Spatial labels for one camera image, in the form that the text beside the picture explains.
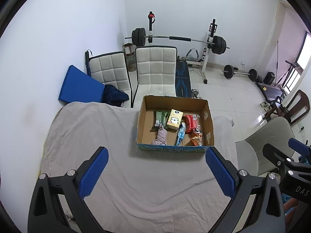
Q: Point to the dark blue jacket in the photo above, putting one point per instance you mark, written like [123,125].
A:
[114,95]

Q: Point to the person's right forearm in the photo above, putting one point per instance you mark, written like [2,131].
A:
[290,208]

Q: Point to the white bench press rack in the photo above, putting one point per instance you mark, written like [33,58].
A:
[206,53]

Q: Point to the white padded chair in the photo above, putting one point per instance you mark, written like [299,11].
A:
[155,70]
[109,71]

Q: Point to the pink sock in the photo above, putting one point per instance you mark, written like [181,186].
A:
[161,137]

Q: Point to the brown wooden chair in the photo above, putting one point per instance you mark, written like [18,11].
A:
[298,104]

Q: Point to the blue foam mat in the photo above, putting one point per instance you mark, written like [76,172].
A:
[80,85]

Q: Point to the black speaker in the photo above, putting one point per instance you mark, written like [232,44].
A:
[269,78]

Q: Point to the yellow tissue pack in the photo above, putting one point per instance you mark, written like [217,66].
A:
[174,120]

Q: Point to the black treadmill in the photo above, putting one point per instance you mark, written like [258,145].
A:
[269,91]

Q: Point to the black and blue weight bench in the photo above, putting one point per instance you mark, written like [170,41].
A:
[182,77]

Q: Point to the white slipper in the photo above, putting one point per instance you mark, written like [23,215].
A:
[263,104]
[268,108]

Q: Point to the black tripod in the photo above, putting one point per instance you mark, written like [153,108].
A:
[288,74]

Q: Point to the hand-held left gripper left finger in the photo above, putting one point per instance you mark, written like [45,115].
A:
[94,172]

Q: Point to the blue and white packet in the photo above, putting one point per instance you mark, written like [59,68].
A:
[181,134]

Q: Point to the green snack packet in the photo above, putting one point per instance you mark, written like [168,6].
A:
[160,117]

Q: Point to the orange snack packet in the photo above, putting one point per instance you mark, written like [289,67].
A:
[196,138]

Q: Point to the teal cloth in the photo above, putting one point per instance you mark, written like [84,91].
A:
[305,160]

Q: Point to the grey plastic chair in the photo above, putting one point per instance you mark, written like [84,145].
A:
[264,138]

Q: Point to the small paper scrap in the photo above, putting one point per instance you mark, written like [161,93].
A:
[232,122]

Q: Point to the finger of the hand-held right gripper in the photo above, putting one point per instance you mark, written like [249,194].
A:
[300,146]
[277,155]

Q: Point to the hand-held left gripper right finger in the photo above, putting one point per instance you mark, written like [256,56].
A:
[220,172]

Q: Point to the chrome dumbbell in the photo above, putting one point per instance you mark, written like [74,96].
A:
[197,94]

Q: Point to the thin black pole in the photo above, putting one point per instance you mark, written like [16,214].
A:
[277,63]

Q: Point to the rusty gas cylinder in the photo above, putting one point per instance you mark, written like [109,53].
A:
[131,60]

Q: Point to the grey bed sheet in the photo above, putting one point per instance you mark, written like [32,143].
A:
[97,131]

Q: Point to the long barbell with black plates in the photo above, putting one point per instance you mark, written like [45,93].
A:
[178,38]

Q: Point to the window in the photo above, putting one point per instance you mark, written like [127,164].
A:
[305,53]

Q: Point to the short barbell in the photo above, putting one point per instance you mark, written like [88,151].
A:
[228,71]

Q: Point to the cardboard box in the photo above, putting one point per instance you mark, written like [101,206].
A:
[145,131]

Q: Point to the red snack packet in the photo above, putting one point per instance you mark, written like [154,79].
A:
[190,122]

